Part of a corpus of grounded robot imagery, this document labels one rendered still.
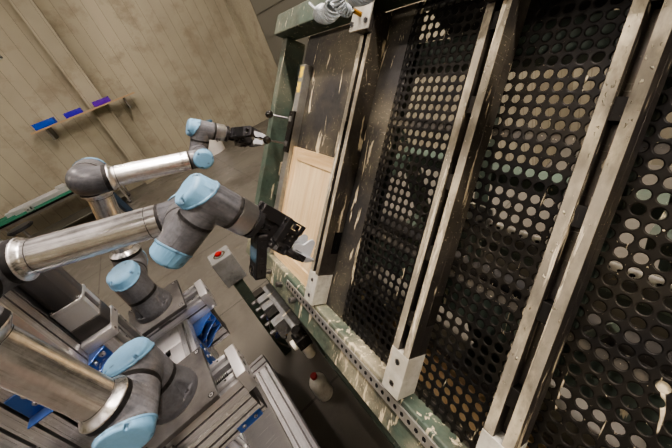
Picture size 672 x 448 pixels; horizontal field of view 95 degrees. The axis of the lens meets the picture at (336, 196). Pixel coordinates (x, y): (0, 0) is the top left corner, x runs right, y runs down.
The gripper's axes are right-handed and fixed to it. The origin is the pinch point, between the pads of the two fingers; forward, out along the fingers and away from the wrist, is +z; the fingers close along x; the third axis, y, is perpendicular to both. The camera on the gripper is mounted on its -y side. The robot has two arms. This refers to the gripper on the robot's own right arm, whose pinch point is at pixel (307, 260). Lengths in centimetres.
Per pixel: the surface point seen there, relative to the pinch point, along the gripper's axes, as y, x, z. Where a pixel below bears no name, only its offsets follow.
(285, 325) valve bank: -37, 46, 47
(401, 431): -26, -24, 39
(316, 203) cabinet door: 17, 44, 24
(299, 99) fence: 55, 74, 5
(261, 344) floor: -87, 119, 103
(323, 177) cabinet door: 27, 43, 19
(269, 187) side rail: 13, 98, 29
